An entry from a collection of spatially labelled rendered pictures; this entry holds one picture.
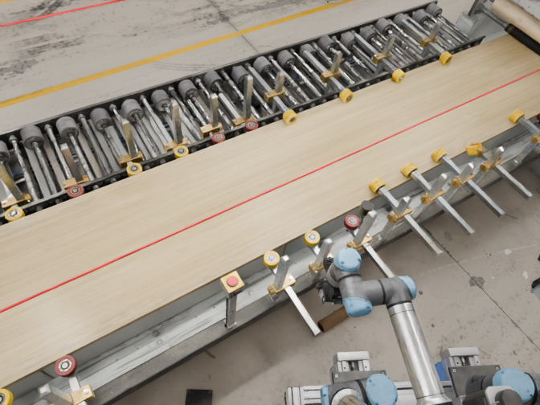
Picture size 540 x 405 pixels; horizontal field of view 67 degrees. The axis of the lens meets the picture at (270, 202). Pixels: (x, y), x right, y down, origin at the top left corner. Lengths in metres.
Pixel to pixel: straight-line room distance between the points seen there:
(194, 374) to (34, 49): 3.53
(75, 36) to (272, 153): 3.07
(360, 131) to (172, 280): 1.48
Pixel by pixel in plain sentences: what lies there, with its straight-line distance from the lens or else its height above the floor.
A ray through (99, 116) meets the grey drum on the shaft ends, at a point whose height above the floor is 0.86.
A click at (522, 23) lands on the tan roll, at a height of 1.05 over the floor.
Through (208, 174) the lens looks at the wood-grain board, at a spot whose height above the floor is 0.90.
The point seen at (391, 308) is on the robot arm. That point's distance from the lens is 1.27.
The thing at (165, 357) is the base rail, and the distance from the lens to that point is 2.12.
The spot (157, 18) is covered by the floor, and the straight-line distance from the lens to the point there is 5.13.
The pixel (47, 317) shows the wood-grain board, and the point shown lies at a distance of 2.09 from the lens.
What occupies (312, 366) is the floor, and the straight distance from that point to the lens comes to 2.86.
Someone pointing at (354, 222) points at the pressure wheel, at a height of 0.90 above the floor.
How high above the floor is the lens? 2.74
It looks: 56 degrees down
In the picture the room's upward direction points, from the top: 10 degrees clockwise
